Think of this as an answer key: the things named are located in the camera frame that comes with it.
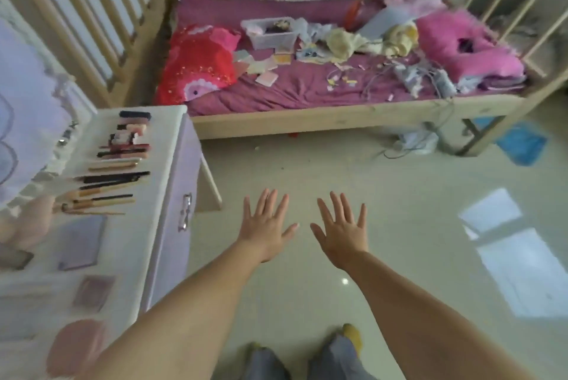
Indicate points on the person's left hand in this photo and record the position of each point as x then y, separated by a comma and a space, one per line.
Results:
262, 233

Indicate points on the person's right hand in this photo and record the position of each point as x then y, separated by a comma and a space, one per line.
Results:
344, 240

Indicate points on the person's right middle finger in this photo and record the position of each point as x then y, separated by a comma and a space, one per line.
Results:
338, 206

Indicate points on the person's left thumb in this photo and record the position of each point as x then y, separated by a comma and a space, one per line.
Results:
289, 230

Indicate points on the person's right little finger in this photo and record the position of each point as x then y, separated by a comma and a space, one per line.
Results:
362, 216

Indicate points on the person's left little finger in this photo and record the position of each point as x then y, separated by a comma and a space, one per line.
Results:
248, 209

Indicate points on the person's right thumb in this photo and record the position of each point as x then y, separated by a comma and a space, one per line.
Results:
318, 234

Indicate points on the person's left middle finger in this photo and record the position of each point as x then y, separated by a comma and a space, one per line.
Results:
270, 203

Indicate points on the person's right forearm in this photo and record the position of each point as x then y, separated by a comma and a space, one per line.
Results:
426, 326

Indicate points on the person's left forearm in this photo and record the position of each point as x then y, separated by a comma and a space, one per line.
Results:
186, 317

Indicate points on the white plastic bag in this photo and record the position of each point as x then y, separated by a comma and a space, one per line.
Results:
417, 142

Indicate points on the white cabinet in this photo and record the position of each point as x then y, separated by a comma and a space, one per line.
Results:
146, 197

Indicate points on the yellow slipper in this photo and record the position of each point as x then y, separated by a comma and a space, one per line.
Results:
352, 334

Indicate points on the purple bed sheet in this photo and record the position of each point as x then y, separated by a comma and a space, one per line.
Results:
301, 86

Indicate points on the person's right trouser leg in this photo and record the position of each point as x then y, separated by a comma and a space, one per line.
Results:
337, 359

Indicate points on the person's trouser leg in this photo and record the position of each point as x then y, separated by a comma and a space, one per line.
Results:
337, 359
264, 364

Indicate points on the scattered pastel paper cards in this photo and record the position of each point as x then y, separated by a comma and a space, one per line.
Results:
266, 69

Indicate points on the person's left trouser leg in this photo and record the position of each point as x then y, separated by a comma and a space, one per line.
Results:
264, 364

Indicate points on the group of pink cosmetic items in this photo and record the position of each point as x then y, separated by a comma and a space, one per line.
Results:
131, 133

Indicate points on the row of makeup brushes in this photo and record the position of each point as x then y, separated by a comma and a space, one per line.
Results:
106, 184

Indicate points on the white patterned cloth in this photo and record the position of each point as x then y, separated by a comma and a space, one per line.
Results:
417, 78

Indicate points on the red patterned pillow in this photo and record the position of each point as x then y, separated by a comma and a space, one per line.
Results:
199, 62

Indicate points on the pale yellow cloth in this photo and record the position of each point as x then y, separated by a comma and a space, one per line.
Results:
344, 42

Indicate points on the clear plastic storage box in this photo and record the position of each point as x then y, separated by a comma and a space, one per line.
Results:
270, 35

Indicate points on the lilac rectangular card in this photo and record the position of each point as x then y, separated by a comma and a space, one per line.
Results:
82, 242

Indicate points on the blue plastic bag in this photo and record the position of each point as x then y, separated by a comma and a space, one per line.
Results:
521, 142

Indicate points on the mauve square pad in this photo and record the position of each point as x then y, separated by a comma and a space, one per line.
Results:
94, 293

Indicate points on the folded purple cloth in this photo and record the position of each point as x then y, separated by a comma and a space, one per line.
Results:
492, 84

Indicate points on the grey blue flat board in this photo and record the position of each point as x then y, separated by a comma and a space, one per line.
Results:
386, 20

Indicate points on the pink plush cushion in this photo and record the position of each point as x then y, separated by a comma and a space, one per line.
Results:
461, 49

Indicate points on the pink round puff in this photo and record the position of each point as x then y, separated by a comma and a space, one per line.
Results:
31, 222

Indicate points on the pink round pad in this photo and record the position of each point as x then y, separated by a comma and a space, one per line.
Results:
75, 348

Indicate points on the white lace cloth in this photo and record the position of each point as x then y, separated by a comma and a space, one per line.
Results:
31, 104

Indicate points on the wooden railed bed frame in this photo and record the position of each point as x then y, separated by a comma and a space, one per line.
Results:
310, 120

